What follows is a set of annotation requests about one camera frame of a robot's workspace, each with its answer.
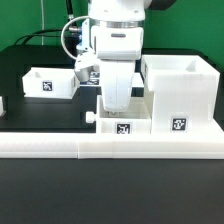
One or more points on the white drawer tray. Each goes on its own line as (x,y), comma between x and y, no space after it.
(55,83)
(135,120)

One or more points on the white front drawer tray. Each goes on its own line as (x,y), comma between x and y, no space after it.
(135,120)

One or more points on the fiducial marker sheet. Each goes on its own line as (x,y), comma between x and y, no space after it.
(94,80)

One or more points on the white drawer cabinet box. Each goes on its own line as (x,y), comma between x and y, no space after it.
(180,92)

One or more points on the white L-shaped fence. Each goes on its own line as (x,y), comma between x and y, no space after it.
(111,146)

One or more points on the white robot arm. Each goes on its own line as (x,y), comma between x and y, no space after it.
(123,13)

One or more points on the white block at left edge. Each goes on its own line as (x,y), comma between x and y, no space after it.
(2,111)

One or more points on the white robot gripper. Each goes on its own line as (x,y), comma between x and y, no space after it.
(117,50)

